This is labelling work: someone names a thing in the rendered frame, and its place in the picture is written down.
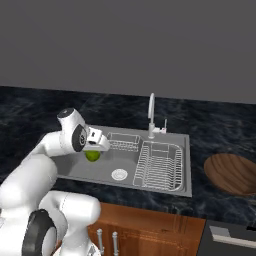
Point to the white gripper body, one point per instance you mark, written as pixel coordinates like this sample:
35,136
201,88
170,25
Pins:
99,143

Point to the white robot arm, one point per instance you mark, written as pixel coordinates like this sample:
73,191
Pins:
40,180

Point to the green lime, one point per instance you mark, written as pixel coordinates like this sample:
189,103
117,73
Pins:
93,155

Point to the grey steel sink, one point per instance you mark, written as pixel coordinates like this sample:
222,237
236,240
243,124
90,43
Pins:
100,166

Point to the silver sink tap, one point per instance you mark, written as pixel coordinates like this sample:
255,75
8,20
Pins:
151,115

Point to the brown wooden cupboard door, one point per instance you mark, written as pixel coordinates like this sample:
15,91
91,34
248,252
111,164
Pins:
146,231

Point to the brown wooden bowl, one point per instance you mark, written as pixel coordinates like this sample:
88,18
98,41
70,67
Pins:
231,175

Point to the black dishwasher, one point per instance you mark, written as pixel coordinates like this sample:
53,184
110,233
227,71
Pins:
226,241

